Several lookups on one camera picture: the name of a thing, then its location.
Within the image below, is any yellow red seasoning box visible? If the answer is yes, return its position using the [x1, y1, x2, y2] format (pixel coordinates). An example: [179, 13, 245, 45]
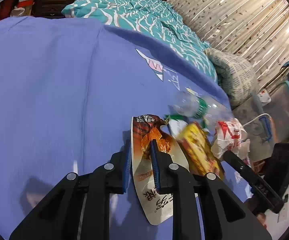
[176, 122, 224, 180]

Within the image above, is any orange white snack wrapper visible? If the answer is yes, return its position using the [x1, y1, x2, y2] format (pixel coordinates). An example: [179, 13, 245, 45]
[131, 114, 189, 225]

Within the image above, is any clear plastic bottle green label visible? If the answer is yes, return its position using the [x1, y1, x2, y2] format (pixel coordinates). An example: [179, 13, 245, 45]
[172, 88, 234, 133]

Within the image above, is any white red plastic bag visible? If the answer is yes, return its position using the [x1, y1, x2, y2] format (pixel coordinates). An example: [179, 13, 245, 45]
[211, 118, 250, 160]

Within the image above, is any beige checked folded blanket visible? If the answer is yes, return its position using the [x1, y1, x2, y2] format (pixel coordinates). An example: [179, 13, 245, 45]
[205, 48, 258, 108]

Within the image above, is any beige leaf-print curtain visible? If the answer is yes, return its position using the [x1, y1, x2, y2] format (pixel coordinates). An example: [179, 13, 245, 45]
[168, 0, 289, 87]

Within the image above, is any teal patterned quilt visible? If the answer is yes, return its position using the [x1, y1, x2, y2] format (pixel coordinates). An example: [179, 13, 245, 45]
[61, 0, 217, 81]

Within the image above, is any clear storage box blue handle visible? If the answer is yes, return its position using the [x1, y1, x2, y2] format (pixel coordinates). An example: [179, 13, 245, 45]
[233, 81, 289, 162]

